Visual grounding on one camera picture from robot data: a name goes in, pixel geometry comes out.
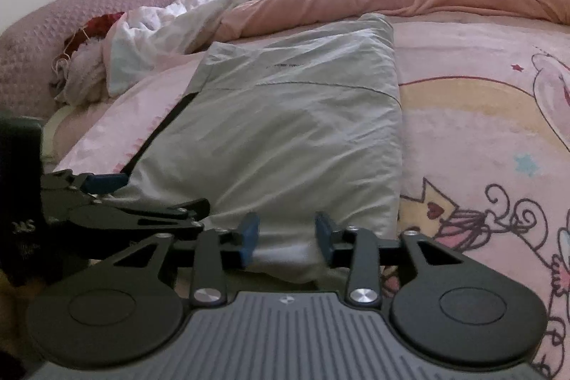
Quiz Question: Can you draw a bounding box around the red and white fluffy cloth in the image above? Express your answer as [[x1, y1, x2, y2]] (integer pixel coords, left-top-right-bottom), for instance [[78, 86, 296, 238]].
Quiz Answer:
[[52, 11, 131, 105]]

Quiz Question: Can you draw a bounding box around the pink quilted headboard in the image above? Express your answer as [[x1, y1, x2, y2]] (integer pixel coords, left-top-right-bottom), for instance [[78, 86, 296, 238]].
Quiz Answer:
[[0, 0, 208, 119]]

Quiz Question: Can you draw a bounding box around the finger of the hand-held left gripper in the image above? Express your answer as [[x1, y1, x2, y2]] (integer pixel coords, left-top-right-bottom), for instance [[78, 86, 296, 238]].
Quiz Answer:
[[40, 169, 128, 210], [66, 197, 212, 241]]

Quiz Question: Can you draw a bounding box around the light grey jacket black trim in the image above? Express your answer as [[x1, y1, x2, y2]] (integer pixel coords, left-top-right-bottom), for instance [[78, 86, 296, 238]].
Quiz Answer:
[[107, 12, 404, 285]]

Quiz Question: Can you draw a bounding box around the pink cartoon printed bed sheet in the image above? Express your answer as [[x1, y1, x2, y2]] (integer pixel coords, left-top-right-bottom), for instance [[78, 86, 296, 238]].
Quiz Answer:
[[173, 12, 570, 375]]

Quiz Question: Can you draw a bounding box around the white quilt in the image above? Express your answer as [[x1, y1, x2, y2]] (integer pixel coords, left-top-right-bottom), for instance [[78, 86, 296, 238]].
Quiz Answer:
[[107, 0, 286, 97]]

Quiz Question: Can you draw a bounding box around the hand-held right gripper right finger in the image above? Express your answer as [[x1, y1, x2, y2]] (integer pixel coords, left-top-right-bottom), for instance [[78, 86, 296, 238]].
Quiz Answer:
[[314, 211, 465, 308]]

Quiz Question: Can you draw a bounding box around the light pink cloth with trim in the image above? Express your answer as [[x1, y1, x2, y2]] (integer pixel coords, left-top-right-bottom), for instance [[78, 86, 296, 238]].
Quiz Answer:
[[52, 53, 206, 181]]

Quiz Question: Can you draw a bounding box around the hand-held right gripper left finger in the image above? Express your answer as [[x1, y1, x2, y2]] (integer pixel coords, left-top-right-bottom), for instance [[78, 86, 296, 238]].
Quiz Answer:
[[103, 212, 261, 307]]

